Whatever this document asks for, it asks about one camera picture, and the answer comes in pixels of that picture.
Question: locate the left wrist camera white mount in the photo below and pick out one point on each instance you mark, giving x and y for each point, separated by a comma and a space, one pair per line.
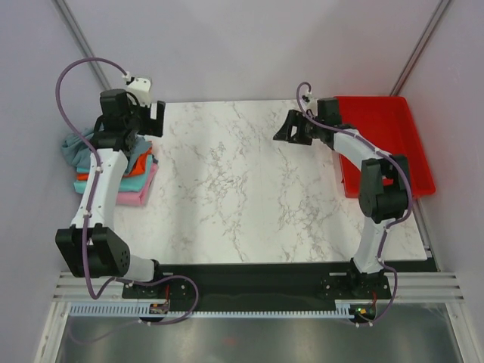
140, 87

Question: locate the left aluminium corner post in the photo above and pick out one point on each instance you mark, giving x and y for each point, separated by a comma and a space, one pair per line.
88, 55

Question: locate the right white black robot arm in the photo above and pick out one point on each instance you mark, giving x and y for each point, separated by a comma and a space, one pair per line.
384, 195

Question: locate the aluminium corner post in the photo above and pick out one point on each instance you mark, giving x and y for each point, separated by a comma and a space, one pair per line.
88, 55
437, 16

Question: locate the red plastic bin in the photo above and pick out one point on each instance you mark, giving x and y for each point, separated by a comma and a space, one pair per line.
388, 124

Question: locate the orange folded t shirt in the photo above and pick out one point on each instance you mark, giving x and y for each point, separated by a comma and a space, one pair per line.
139, 168

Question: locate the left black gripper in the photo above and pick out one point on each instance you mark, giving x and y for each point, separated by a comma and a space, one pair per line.
152, 127

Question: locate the right aluminium corner post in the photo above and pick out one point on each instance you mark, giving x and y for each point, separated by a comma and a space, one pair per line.
437, 16

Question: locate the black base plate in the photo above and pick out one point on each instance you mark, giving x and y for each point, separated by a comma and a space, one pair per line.
261, 288

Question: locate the white cable duct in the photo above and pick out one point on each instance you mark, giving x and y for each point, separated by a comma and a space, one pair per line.
118, 309
355, 307

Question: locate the grey-blue t shirt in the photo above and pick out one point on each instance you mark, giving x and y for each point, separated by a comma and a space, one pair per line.
77, 154

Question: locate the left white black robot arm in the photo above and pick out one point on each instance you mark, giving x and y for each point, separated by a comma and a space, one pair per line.
90, 246

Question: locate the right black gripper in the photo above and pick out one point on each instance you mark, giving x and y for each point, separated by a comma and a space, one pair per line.
293, 119

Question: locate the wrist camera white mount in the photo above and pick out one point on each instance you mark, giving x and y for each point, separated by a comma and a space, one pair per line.
310, 102
140, 87

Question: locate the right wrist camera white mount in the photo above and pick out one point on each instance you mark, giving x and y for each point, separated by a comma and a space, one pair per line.
310, 102

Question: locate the pink folded t shirt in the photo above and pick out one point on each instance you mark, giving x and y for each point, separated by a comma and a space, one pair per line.
138, 198

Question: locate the left white cable duct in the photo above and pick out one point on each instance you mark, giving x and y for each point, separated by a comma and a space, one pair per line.
118, 309

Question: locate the right white cable duct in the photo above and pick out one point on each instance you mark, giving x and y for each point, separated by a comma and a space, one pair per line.
355, 307

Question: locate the aluminium rail frame front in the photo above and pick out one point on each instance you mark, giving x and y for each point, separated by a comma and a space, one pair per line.
424, 320

